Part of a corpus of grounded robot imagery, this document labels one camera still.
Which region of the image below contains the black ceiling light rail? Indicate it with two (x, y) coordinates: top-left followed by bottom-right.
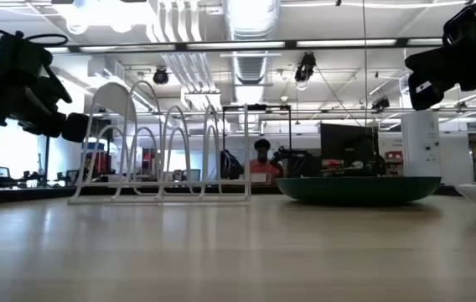
(0, 38), (444, 55)

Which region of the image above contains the thin hanging cable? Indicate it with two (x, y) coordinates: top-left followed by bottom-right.
(361, 0), (368, 127)

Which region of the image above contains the black computer monitor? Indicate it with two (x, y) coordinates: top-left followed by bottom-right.
(319, 122), (380, 177)

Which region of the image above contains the person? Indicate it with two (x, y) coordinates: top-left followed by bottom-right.
(247, 138), (284, 185)

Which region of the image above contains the black ceiling camera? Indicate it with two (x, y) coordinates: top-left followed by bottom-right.
(153, 66), (170, 86)
(371, 96), (391, 112)
(294, 52), (318, 84)

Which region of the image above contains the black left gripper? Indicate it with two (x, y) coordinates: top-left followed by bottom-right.
(0, 65), (111, 143)

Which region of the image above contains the white wire dish rack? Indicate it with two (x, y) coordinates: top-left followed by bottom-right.
(68, 79), (252, 206)

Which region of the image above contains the black aluminium table frame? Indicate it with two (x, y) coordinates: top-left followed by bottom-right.
(0, 183), (463, 206)

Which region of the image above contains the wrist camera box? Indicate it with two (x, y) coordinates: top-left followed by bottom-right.
(442, 7), (476, 46)
(0, 31), (54, 79)

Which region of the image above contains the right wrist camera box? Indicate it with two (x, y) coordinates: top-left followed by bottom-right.
(442, 7), (476, 46)

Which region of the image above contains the white pillar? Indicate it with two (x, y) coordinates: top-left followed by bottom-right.
(401, 111), (442, 178)

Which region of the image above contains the black gantry frame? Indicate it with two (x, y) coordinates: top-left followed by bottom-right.
(221, 104), (293, 180)
(44, 136), (51, 185)

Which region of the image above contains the green plate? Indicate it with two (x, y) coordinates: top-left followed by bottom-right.
(275, 175), (442, 206)

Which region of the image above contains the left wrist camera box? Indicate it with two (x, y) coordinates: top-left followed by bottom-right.
(0, 31), (54, 79)

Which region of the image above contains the silver ventilation duct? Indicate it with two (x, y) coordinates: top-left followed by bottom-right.
(223, 0), (282, 87)

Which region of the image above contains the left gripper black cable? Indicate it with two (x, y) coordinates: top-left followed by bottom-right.
(0, 27), (70, 48)

